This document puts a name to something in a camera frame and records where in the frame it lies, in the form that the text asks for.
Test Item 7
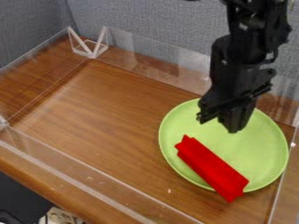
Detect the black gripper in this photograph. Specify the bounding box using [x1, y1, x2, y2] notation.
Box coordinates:
[198, 35, 277, 133]

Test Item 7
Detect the red rectangular block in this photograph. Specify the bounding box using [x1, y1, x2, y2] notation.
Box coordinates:
[176, 135, 249, 202]

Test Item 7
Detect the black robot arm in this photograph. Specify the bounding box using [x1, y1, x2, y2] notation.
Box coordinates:
[197, 0, 293, 133]

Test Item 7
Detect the green round plate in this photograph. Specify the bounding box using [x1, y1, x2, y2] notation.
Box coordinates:
[160, 100, 289, 193]

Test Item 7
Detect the white power strip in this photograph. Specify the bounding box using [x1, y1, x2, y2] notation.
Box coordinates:
[38, 206, 86, 224]

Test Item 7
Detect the black box under table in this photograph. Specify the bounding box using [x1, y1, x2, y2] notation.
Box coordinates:
[0, 172, 54, 224]

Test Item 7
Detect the clear acrylic enclosure wall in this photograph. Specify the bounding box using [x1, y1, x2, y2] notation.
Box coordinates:
[0, 27, 299, 224]

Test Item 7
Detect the clear acrylic corner bracket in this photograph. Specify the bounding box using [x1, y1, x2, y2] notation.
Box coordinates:
[67, 27, 109, 60]

